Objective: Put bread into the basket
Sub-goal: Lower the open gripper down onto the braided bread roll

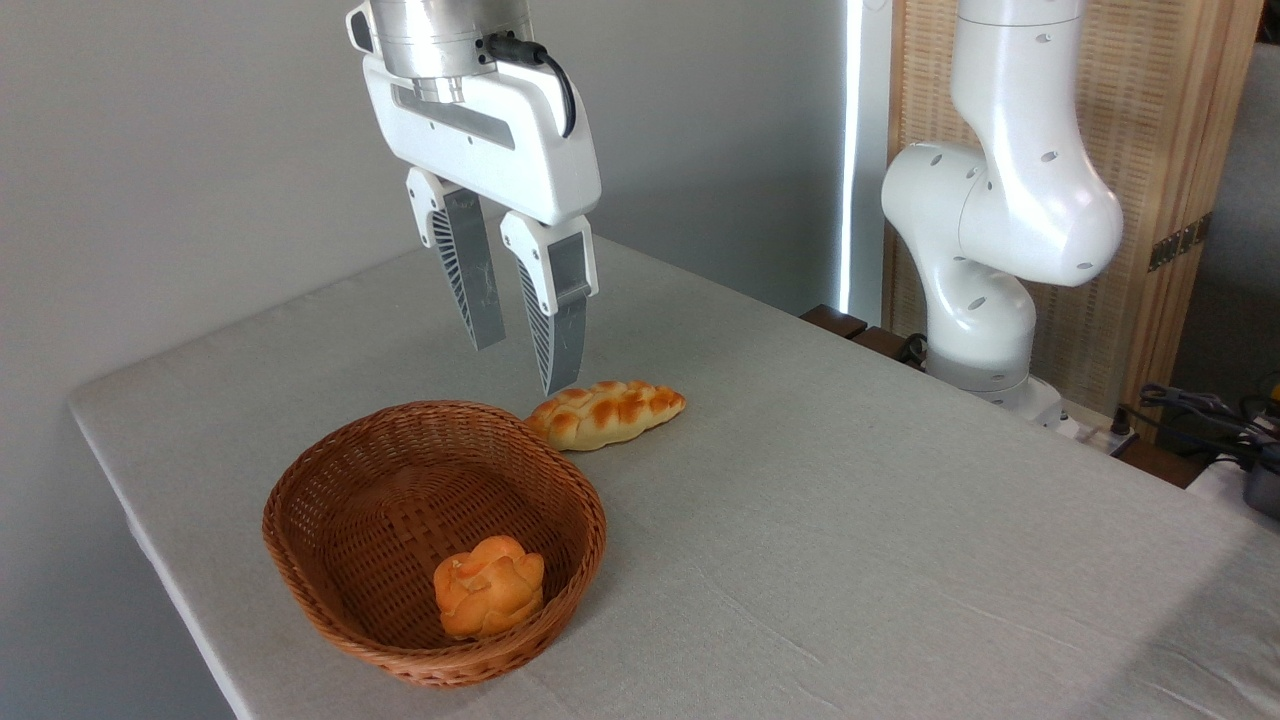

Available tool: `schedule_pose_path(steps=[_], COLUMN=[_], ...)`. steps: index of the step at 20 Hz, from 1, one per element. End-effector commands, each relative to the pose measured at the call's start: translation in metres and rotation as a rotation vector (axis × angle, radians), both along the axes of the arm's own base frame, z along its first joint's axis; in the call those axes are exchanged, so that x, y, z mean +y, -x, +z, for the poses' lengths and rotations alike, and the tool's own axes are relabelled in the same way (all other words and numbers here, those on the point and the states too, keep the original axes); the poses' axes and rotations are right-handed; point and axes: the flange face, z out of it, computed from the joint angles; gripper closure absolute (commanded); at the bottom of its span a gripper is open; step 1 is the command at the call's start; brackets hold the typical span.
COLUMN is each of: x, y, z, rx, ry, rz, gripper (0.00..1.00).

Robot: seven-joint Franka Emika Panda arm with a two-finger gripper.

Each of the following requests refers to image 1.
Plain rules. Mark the round orange bread roll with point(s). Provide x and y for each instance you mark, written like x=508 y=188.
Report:
x=488 y=590

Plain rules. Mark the long braided bread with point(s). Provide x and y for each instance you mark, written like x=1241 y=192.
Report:
x=610 y=410

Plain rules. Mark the grey tablecloth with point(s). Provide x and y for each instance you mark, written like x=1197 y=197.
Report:
x=850 y=520

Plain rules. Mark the metal screen hinge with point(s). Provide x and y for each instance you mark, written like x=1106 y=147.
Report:
x=1180 y=243

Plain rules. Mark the grey device box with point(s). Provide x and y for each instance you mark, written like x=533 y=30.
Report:
x=1265 y=485

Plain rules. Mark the brown wicker basket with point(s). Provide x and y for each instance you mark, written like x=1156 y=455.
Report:
x=380 y=500

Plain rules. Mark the dark brown wooden block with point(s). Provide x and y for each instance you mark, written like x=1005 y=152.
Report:
x=885 y=343
x=835 y=320

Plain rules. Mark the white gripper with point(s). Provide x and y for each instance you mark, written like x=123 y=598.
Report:
x=480 y=150

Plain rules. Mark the white vertical light strip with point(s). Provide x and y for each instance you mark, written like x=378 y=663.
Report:
x=852 y=150

